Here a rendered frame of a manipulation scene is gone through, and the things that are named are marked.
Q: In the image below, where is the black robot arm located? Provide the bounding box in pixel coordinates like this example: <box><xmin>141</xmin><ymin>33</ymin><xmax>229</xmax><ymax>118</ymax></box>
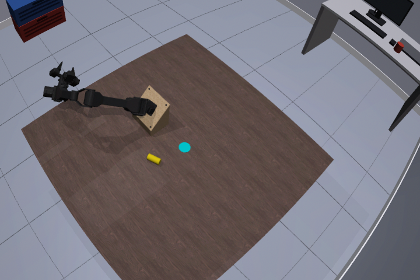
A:
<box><xmin>43</xmin><ymin>71</ymin><xmax>157</xmax><ymax>116</ymax></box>

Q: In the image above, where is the yellow cylinder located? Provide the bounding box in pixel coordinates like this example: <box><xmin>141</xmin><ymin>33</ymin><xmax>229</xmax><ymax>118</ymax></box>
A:
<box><xmin>147</xmin><ymin>153</ymin><xmax>161</xmax><ymax>165</ymax></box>

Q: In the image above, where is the cyan circle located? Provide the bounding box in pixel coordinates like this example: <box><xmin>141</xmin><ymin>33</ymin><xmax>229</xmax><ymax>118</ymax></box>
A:
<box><xmin>178</xmin><ymin>142</ymin><xmax>191</xmax><ymax>152</ymax></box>

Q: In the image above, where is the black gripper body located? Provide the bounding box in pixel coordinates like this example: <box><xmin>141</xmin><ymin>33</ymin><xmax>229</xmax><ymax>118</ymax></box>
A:
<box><xmin>49</xmin><ymin>68</ymin><xmax>80</xmax><ymax>89</ymax></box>

